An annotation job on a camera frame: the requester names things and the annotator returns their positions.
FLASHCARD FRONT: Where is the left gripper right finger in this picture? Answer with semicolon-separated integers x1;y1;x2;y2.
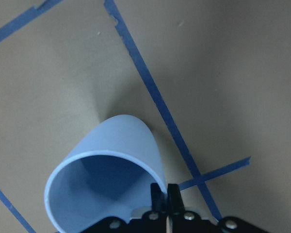
167;183;185;215

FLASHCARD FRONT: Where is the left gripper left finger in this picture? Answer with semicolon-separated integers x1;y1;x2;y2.
150;183;166;214

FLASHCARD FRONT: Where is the light blue plastic cup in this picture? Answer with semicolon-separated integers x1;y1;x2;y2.
44;115;167;233

